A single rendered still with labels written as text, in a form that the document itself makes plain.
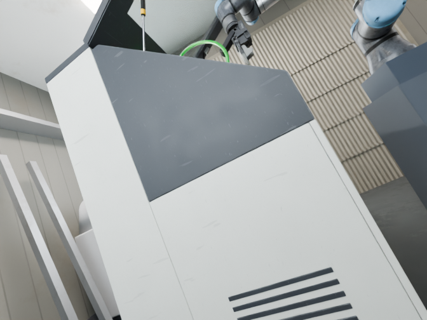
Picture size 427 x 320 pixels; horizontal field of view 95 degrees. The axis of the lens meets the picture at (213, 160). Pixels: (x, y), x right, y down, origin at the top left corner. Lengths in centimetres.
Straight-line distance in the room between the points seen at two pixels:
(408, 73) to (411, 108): 14
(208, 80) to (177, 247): 55
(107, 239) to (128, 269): 14
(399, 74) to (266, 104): 56
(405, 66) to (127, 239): 118
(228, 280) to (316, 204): 34
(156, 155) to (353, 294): 67
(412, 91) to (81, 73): 123
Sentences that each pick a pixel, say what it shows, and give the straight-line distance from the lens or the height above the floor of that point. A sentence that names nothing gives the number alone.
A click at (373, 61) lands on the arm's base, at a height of 94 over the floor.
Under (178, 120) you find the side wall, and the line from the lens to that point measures 68.
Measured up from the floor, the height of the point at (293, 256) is 48.
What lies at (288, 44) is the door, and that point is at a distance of 342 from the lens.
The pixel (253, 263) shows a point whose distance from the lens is 64.
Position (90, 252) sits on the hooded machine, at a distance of 258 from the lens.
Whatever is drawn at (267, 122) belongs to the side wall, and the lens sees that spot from 59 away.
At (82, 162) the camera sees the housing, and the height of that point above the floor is 105.
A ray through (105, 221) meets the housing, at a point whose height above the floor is 80.
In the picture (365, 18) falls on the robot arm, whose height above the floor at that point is 106.
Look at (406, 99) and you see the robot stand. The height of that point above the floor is 74.
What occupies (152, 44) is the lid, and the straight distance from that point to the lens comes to 120.
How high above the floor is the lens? 71
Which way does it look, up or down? 10 degrees up
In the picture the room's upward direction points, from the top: 25 degrees counter-clockwise
